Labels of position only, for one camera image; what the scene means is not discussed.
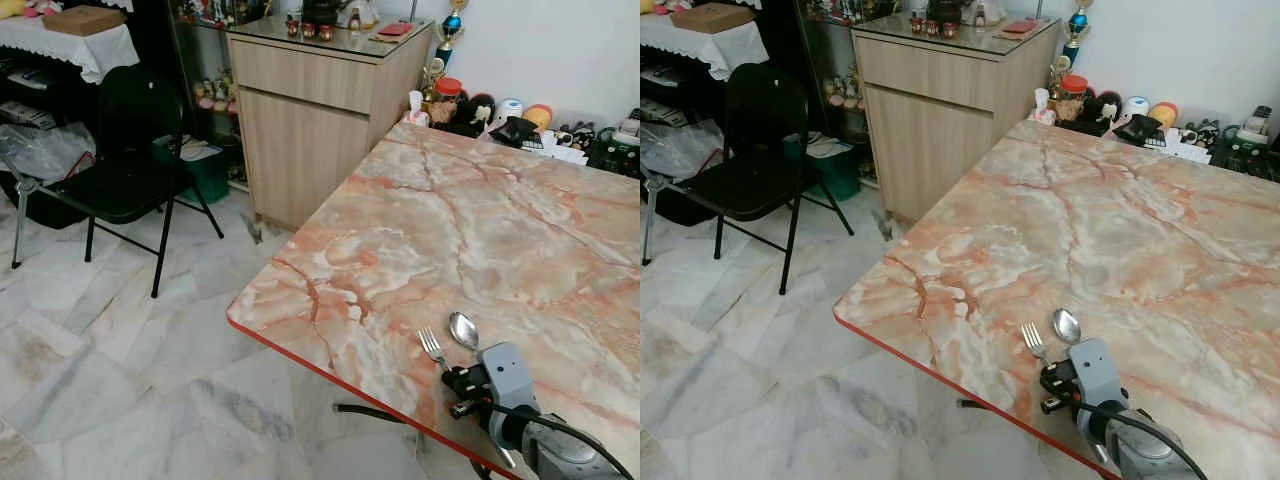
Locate silver metal fork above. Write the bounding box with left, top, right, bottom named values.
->
left=1019, top=320, right=1050, bottom=364
left=417, top=326, right=449, bottom=372

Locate silver metal spoon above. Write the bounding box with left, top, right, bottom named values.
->
left=1050, top=307, right=1084, bottom=349
left=447, top=311, right=484, bottom=354

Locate black pouch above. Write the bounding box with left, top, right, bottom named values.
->
left=1112, top=112, right=1164, bottom=147
left=489, top=116, right=542, bottom=150

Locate light wood cabinet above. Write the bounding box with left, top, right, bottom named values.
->
left=851, top=11, right=1062, bottom=227
left=225, top=14, right=437, bottom=234

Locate red lid jar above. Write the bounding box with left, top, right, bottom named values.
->
left=1054, top=73, right=1090, bottom=124
left=427, top=76, right=464, bottom=127

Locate green plastic bin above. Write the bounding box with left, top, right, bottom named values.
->
left=153, top=134, right=234, bottom=205
left=784, top=130, right=864, bottom=202

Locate clear plastic bag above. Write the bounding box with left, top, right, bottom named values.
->
left=0, top=121, right=97, bottom=187
left=641, top=118, right=724, bottom=183

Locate black folding chair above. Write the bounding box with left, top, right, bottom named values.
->
left=641, top=61, right=857, bottom=297
left=10, top=64, right=227, bottom=300

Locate blue and gold trophy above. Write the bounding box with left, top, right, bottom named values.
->
left=434, top=0, right=467, bottom=73
left=1059, top=0, right=1094, bottom=69

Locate dark display shelf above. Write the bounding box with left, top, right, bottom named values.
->
left=795, top=0, right=926, bottom=186
left=163, top=0, right=301, bottom=191

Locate white lace tablecloth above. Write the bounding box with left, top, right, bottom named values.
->
left=0, top=14, right=141, bottom=85
left=641, top=10, right=767, bottom=82

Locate brown cardboard box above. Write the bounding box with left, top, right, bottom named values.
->
left=41, top=5, right=128, bottom=38
left=669, top=2, right=757, bottom=36

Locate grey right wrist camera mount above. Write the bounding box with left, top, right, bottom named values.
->
left=478, top=341, right=542, bottom=421
left=1067, top=337, right=1132, bottom=411

